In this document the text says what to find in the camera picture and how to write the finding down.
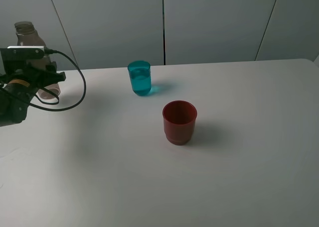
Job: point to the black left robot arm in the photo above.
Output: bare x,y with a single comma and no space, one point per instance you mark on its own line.
19,85

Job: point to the clear plastic water bottle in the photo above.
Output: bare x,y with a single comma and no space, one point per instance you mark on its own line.
27,35

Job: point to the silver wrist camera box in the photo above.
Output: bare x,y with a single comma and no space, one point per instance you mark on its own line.
20,53

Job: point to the teal translucent plastic cup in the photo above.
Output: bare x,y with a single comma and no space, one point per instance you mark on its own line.
140,77

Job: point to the red plastic cup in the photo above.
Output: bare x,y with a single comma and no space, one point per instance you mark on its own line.
179,119

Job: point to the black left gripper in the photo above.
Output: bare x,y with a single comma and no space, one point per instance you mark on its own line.
31,73

